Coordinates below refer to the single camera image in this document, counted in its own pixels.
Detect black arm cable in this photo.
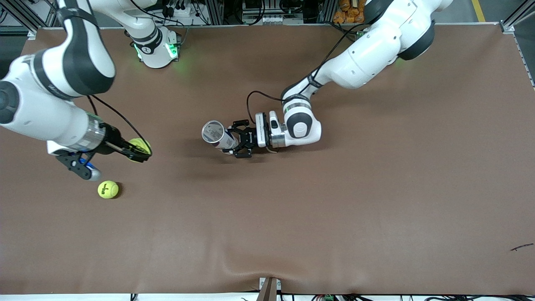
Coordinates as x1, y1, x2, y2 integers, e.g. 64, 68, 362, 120
86, 94, 152, 153
246, 23, 366, 126

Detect Wilson tennis ball can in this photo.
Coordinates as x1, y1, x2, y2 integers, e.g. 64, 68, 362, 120
201, 120, 239, 152

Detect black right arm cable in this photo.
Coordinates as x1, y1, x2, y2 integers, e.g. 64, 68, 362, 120
86, 94, 152, 153

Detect brown camera mount bracket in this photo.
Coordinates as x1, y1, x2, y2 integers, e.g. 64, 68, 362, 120
257, 277, 281, 301

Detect aluminium frame corner rail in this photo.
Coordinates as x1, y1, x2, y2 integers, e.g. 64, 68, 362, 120
0, 0, 59, 41
501, 0, 535, 88

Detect yellow tennis ball wide print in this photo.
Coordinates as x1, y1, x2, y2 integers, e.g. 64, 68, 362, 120
129, 138, 152, 157

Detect white power strip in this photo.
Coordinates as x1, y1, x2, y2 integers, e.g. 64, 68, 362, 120
260, 15, 293, 25

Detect yellow tennis ball Wilson logo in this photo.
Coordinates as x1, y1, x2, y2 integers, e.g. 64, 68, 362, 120
97, 180, 119, 199

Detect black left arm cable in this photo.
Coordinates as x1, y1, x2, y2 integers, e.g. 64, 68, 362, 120
246, 23, 366, 126

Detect brown table mat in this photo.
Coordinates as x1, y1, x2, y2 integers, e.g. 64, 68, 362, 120
0, 23, 535, 295

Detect orange bag pile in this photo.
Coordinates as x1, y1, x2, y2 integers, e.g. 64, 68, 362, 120
333, 0, 368, 24

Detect aluminium frame post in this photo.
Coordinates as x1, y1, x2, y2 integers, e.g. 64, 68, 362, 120
207, 0, 224, 26
318, 0, 335, 24

